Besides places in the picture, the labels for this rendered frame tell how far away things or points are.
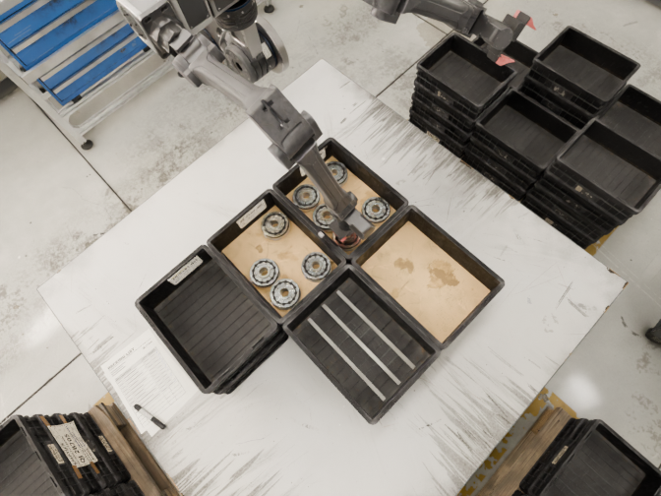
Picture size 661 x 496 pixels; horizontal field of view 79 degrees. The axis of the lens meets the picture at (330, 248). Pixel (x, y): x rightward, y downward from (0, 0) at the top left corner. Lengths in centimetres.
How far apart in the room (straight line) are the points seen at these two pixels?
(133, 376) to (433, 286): 112
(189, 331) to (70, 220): 169
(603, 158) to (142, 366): 216
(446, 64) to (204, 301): 172
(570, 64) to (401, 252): 152
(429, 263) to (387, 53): 201
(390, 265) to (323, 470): 71
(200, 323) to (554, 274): 128
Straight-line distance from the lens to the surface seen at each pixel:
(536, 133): 239
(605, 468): 215
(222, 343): 143
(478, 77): 239
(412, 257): 143
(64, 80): 298
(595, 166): 225
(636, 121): 265
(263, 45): 150
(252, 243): 149
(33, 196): 326
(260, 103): 81
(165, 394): 162
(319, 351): 136
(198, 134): 293
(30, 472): 214
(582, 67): 260
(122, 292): 178
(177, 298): 152
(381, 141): 181
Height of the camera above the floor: 217
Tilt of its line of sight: 69 degrees down
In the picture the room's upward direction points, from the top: 11 degrees counter-clockwise
